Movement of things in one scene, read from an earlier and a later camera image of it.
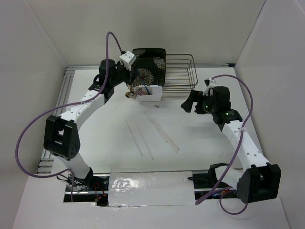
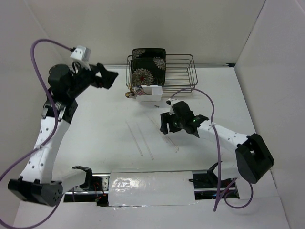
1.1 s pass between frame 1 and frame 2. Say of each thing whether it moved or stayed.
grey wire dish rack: stayed
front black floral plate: stayed
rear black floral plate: stayed
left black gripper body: moved
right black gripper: moved
